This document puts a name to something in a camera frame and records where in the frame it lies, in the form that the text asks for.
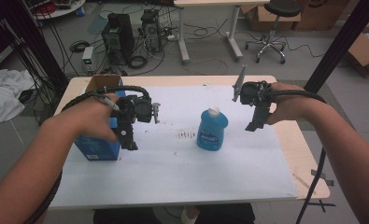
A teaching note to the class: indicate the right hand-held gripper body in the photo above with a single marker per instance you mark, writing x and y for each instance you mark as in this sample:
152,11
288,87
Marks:
253,93

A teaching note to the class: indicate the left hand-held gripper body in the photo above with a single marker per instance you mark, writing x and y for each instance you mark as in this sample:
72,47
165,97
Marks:
140,109

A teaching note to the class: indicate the blue cardboard box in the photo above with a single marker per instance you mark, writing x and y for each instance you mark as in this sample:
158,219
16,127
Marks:
98,151

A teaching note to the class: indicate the blue bottle with white cap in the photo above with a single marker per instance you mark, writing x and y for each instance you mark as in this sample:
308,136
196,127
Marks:
211,132

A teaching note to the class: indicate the person's right hand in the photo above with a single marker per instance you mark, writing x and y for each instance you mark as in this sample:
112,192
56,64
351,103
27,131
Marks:
292,104

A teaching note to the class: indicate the person's left hand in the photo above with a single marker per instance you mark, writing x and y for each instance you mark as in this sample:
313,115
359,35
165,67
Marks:
88,118

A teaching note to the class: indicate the white table mat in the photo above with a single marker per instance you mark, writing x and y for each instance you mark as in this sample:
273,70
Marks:
173,174

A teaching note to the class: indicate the light wooden table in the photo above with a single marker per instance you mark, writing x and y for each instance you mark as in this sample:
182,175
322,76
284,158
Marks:
300,146

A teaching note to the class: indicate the white power supply unit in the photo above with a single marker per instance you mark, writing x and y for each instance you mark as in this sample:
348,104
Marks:
87,59

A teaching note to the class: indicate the large black computer tower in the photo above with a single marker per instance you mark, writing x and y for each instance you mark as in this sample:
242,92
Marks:
118,39

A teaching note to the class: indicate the small black computer tower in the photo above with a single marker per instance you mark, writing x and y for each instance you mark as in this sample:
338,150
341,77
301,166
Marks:
151,29

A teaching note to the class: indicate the white-legged desk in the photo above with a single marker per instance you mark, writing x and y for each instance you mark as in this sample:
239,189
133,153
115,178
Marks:
185,37

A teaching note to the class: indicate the grey tape strip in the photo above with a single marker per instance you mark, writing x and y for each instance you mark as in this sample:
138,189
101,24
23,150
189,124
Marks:
323,178

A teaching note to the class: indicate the black swivel stool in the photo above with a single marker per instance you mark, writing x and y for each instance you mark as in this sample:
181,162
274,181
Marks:
281,9

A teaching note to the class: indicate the person's dark clothing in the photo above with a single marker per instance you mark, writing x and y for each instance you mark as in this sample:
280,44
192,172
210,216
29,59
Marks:
222,214

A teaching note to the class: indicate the black metal stand pole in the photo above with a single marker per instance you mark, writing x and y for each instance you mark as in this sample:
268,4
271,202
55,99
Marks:
341,40
32,40

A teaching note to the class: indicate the black tape cross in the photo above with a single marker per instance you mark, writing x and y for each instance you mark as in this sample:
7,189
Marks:
322,205

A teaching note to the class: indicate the open brown cardboard box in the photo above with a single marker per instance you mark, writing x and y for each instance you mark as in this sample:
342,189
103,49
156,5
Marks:
364,53

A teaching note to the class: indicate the round white table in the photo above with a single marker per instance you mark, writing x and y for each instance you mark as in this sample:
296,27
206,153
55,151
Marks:
60,11

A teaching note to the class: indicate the white cloth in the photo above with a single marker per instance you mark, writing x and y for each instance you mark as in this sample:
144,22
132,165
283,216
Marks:
4,93

